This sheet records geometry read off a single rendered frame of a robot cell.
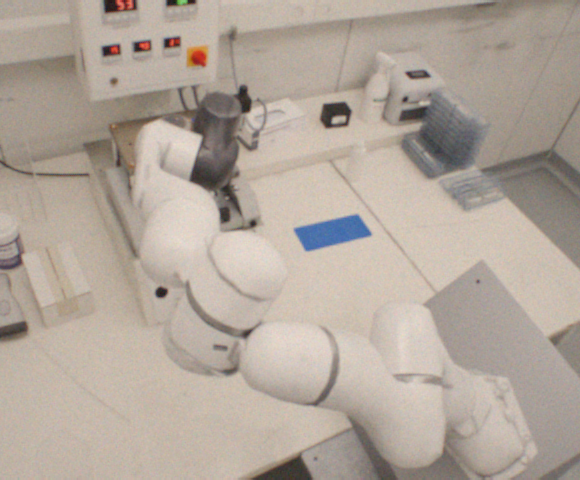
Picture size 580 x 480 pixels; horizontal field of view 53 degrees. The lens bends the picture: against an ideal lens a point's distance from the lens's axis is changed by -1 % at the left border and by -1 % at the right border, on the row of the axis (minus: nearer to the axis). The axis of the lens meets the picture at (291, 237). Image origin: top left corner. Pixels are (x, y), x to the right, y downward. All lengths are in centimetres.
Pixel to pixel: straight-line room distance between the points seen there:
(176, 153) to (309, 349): 48
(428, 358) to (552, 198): 271
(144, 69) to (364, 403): 99
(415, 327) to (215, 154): 46
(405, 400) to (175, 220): 41
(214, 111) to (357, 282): 77
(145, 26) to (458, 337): 98
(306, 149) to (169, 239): 125
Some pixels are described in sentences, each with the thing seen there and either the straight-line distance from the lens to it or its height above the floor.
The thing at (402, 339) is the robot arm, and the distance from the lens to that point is 92.
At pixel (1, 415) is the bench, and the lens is 147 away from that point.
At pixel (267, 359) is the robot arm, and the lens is 74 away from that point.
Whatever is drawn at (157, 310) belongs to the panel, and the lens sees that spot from 151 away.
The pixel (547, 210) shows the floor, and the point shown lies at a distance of 348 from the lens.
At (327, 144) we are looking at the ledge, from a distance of 204.
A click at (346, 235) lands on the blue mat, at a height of 75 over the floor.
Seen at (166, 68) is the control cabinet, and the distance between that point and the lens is 153.
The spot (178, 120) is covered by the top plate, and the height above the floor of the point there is 115.
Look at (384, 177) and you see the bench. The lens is 203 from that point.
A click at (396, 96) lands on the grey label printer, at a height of 91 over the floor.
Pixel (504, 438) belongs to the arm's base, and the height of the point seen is 106.
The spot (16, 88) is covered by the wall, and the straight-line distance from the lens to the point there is 187.
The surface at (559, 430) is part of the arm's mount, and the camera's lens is 123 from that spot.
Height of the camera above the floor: 202
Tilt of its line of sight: 46 degrees down
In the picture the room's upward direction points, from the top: 11 degrees clockwise
